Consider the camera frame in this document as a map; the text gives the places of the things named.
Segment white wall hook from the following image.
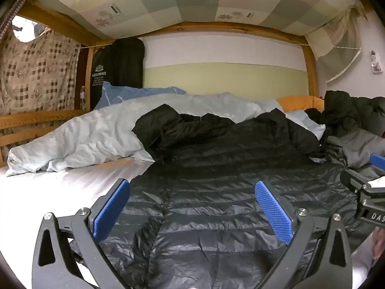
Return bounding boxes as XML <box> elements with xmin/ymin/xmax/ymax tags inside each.
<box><xmin>369</xmin><ymin>50</ymin><xmax>385</xmax><ymax>74</ymax></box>

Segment black printed garment bag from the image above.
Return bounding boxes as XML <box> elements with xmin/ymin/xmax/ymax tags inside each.
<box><xmin>90</xmin><ymin>39</ymin><xmax>145</xmax><ymax>110</ymax></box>

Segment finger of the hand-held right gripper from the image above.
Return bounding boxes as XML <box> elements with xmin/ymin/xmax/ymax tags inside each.
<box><xmin>369</xmin><ymin>153</ymin><xmax>385</xmax><ymax>173</ymax></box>
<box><xmin>340</xmin><ymin>169</ymin><xmax>367</xmax><ymax>194</ymax></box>

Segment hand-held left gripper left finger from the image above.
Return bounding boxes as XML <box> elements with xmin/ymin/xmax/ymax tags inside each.
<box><xmin>32</xmin><ymin>178</ymin><xmax>133</xmax><ymax>289</ymax></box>

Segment black puffer jacket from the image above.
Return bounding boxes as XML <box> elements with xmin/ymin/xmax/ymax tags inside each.
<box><xmin>69</xmin><ymin>104</ymin><xmax>373</xmax><ymax>289</ymax></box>

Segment dark padded jacket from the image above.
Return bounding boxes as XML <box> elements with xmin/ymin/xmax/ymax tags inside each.
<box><xmin>305</xmin><ymin>90</ymin><xmax>385</xmax><ymax>139</ymax></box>

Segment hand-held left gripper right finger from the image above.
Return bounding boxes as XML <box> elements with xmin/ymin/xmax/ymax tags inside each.
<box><xmin>254</xmin><ymin>180</ymin><xmax>353</xmax><ymax>289</ymax></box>

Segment wooden bed frame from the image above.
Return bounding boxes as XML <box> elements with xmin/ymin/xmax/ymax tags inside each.
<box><xmin>0</xmin><ymin>0</ymin><xmax>319</xmax><ymax>169</ymax></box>

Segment orange pillow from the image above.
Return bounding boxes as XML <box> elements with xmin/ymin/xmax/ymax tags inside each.
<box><xmin>277</xmin><ymin>95</ymin><xmax>325</xmax><ymax>113</ymax></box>

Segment pale floral bed curtain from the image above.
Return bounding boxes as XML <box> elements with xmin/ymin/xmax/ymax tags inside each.
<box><xmin>305</xmin><ymin>6</ymin><xmax>363</xmax><ymax>83</ymax></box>

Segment light blue grey garment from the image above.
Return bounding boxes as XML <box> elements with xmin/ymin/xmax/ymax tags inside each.
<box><xmin>6</xmin><ymin>92</ymin><xmax>327</xmax><ymax>177</ymax></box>

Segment brown checked floral curtain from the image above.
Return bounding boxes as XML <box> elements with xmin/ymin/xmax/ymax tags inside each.
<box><xmin>0</xmin><ymin>15</ymin><xmax>82</xmax><ymax>116</ymax></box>

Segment grey jacket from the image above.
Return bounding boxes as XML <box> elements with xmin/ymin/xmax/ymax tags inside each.
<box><xmin>323</xmin><ymin>126</ymin><xmax>385</xmax><ymax>169</ymax></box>

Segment blue pillow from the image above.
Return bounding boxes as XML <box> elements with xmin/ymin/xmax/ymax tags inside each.
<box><xmin>101</xmin><ymin>81</ymin><xmax>187</xmax><ymax>109</ymax></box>

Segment person's right forearm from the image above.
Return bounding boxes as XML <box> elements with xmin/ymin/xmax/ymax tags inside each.
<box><xmin>350</xmin><ymin>227</ymin><xmax>385</xmax><ymax>277</ymax></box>

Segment white bed sheet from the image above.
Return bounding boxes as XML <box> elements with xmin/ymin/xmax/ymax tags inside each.
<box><xmin>0</xmin><ymin>157</ymin><xmax>157</xmax><ymax>277</ymax></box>

